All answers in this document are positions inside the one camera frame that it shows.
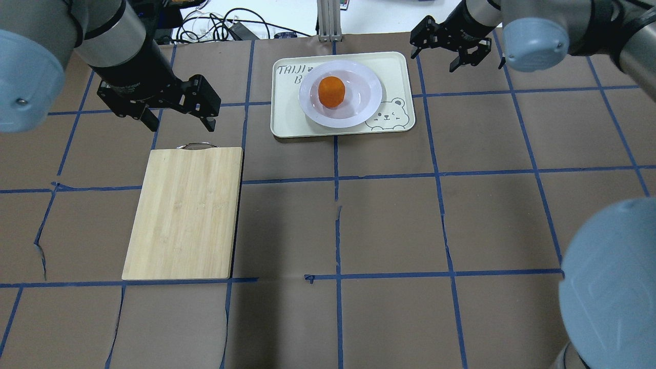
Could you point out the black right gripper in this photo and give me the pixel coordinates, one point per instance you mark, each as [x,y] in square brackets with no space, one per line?
[465,32]

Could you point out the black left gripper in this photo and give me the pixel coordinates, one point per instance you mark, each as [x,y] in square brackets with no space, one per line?
[137,72]

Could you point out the white ridged plate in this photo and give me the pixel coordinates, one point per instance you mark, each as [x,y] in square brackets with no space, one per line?
[361,99]

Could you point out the orange fruit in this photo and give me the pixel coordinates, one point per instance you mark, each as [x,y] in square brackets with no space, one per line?
[331,92]

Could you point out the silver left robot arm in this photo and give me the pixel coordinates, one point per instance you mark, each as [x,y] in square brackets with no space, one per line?
[39,38]

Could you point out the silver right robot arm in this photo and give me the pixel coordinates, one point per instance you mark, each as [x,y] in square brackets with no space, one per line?
[520,160]

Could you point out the cream bear tray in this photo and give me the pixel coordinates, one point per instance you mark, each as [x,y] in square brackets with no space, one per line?
[395,113]

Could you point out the bamboo cutting board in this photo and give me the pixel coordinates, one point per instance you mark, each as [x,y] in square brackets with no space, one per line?
[185,223]

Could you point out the black power adapter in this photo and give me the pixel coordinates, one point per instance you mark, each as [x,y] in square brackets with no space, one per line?
[239,31]

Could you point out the aluminium frame post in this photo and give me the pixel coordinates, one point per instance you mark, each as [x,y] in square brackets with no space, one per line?
[329,21]

